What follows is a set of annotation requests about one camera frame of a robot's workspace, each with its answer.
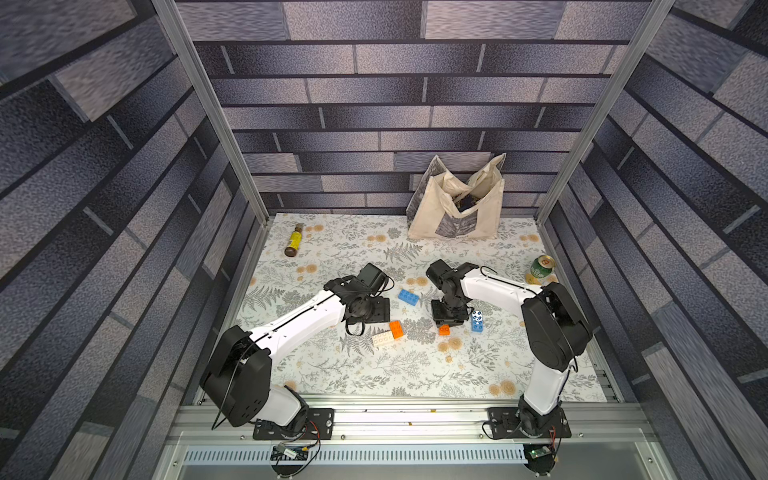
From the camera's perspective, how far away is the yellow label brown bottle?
1.09 metres

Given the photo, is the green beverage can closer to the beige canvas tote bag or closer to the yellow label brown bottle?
the beige canvas tote bag

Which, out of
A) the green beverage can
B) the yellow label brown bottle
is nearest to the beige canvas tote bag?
the green beverage can

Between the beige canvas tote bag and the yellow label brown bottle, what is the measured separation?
44cm

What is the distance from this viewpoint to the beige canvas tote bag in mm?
941

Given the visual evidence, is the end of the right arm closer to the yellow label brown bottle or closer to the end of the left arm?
the end of the left arm
